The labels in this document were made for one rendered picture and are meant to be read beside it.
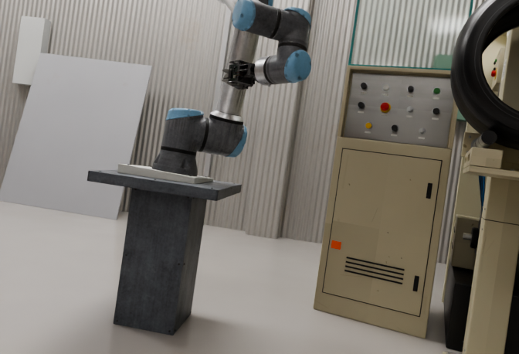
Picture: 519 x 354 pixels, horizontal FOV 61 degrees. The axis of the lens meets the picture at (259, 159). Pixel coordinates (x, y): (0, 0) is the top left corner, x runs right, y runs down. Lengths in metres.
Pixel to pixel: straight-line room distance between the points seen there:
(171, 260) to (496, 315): 1.27
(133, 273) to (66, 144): 2.81
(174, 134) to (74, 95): 2.91
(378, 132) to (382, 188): 0.29
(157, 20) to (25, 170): 1.93
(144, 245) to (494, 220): 1.37
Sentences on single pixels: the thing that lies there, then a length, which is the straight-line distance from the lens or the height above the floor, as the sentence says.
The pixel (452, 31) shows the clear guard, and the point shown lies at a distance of 2.37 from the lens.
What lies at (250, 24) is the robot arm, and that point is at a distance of 1.32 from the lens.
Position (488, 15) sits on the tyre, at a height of 1.29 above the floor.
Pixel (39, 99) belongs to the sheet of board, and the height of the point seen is 1.00.
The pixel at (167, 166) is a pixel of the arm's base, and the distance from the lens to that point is 1.79.
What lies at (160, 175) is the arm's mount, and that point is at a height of 0.62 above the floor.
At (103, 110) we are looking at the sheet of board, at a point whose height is 0.98.
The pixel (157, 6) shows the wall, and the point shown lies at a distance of 4.81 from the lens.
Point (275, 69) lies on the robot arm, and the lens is 1.34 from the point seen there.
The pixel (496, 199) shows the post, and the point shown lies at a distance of 1.92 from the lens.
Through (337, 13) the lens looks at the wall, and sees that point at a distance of 4.50.
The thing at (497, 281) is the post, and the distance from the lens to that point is 1.96.
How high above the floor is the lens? 0.74
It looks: level
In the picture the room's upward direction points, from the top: 8 degrees clockwise
